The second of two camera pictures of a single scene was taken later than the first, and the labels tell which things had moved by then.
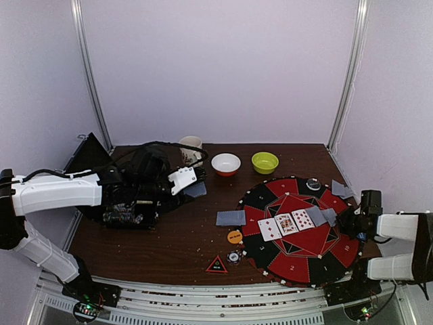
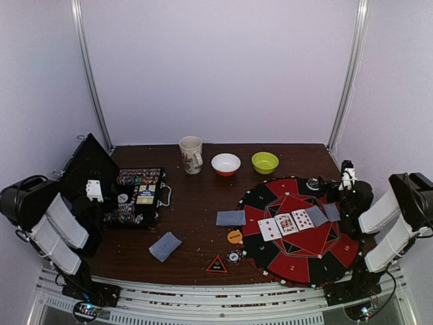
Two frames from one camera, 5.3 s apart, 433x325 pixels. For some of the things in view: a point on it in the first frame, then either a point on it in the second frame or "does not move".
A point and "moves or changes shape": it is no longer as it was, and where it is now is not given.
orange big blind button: [235, 237] does not move
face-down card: [330, 215] moves or changes shape
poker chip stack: [233, 258] does not move
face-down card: [316, 216] does not move
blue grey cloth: [195, 189] -> [165, 246]
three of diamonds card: [269, 229] does not move
